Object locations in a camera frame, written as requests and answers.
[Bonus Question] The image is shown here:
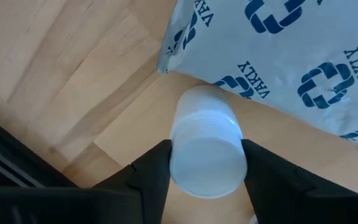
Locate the black aluminium table frame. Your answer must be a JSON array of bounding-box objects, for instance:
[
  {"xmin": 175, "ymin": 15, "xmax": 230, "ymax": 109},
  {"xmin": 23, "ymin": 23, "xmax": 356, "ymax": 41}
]
[{"xmin": 0, "ymin": 111, "xmax": 79, "ymax": 189}]

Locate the white labelled pill bottle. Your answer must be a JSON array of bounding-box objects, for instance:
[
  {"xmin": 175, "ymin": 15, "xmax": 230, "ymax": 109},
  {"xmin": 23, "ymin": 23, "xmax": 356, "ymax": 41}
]
[{"xmin": 168, "ymin": 85, "xmax": 249, "ymax": 200}]

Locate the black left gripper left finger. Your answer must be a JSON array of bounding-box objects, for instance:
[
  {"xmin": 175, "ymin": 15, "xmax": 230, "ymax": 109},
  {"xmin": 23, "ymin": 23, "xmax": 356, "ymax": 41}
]
[{"xmin": 88, "ymin": 139, "xmax": 172, "ymax": 224}]

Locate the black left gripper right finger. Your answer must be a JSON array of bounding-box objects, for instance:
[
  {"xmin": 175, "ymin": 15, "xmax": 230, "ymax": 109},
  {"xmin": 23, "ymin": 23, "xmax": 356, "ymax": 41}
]
[{"xmin": 242, "ymin": 139, "xmax": 358, "ymax": 224}]

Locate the small grey printed pouch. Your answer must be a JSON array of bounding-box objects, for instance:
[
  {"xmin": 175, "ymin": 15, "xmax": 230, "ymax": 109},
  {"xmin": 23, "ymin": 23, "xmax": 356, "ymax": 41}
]
[{"xmin": 156, "ymin": 0, "xmax": 358, "ymax": 151}]

